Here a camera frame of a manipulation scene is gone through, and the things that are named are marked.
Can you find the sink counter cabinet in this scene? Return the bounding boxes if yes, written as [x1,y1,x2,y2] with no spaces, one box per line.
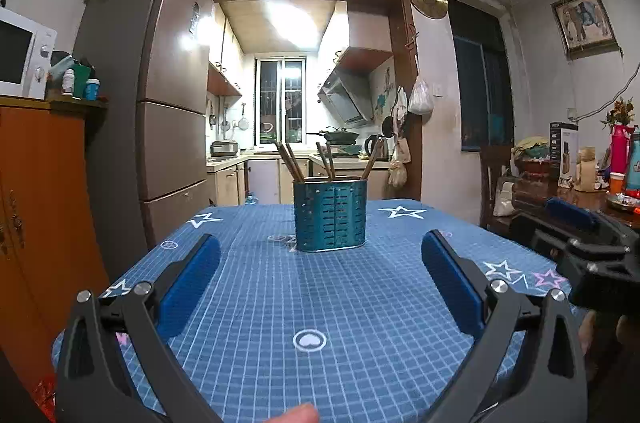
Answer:
[206,155,251,206]

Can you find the hanging cloth bags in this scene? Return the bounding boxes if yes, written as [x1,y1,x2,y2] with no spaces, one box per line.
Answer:
[382,85,412,188]

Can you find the steel range hood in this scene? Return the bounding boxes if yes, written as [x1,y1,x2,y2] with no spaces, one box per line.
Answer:
[317,48,393,128]

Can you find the black product box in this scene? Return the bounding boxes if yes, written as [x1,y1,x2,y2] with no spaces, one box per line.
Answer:
[549,122,580,181]

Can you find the ceiling light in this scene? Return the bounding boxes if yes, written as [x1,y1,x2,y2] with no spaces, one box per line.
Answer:
[265,0,333,51]

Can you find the steel electric kettle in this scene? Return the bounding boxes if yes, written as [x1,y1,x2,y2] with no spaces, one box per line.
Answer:
[364,134,390,161]

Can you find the gas stove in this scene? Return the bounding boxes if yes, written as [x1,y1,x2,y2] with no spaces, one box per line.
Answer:
[320,143,363,156]

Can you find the blue checked star tablecloth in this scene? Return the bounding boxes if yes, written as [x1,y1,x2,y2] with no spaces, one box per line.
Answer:
[52,202,573,423]

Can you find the white tote bag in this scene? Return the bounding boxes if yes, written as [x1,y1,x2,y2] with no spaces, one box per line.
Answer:
[492,180,516,216]

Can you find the blue metal utensil holder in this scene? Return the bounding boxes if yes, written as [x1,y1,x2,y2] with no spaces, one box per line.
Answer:
[293,177,368,254]

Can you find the wooden chair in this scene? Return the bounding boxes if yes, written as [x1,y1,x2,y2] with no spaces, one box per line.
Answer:
[479,144,516,231]

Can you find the green box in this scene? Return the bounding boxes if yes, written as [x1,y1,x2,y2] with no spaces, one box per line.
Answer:
[70,63,93,98]

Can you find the white microwave oven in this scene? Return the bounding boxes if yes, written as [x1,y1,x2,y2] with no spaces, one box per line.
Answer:
[0,7,57,100]

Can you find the brown refrigerator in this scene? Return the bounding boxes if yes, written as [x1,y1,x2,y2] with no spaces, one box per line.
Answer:
[74,0,216,284]

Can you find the framed elephant picture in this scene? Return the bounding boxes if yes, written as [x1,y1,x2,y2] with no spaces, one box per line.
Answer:
[551,0,617,56]

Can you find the kitchen window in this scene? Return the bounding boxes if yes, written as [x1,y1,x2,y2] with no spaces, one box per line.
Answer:
[255,58,307,146]

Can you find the artificial flower bunch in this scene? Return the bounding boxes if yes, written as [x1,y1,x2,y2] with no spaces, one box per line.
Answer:
[600,97,636,128]

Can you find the upper kitchen cabinets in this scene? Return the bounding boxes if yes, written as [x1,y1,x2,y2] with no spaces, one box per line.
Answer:
[207,3,246,98]

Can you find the stove counter cabinet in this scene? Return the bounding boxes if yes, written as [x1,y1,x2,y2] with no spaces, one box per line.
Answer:
[307,153,396,201]

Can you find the orange wooden cabinet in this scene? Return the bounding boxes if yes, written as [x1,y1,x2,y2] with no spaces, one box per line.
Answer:
[0,95,111,404]

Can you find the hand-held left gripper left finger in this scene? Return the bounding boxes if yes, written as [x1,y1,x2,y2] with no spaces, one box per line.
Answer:
[52,233,223,423]

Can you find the pink water bottle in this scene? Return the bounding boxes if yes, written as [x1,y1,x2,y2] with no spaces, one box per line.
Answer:
[610,123,630,176]

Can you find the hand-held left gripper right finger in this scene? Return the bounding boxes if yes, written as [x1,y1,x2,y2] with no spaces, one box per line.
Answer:
[421,230,588,423]

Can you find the beige paper bag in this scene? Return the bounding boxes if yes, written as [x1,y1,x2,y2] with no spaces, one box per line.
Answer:
[574,147,598,192]

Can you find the basket of goods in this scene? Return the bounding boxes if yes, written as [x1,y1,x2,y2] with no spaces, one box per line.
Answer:
[512,135,551,176]

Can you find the wall cable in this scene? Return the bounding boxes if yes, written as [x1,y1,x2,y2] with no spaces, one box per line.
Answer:
[572,83,640,124]

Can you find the person's right hand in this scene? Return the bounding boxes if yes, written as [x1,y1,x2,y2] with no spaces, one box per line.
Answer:
[579,310,640,359]

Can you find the black plastic bag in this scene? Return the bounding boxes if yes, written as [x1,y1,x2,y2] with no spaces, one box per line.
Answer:
[50,51,96,78]

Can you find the dark wooden side table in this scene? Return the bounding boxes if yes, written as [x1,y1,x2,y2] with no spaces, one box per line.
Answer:
[487,175,640,254]

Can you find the person's left hand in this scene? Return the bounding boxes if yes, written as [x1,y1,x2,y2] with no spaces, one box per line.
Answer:
[267,404,321,423]

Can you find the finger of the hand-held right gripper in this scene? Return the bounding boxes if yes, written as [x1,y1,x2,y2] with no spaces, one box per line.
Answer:
[509,212,630,272]
[545,197,636,247]

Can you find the red plastic bag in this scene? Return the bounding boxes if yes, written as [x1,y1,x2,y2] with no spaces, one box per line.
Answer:
[34,373,57,421]

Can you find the dark room window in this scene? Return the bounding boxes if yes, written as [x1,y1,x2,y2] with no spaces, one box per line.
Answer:
[446,0,516,152]

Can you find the black wok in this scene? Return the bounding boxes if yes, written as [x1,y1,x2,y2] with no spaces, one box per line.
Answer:
[306,127,361,144]

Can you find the white hanging plastic bag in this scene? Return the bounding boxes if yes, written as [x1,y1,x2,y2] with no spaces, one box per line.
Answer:
[407,75,435,116]

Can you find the blue white bottle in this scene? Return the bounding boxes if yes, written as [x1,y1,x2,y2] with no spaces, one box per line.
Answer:
[627,125,640,191]

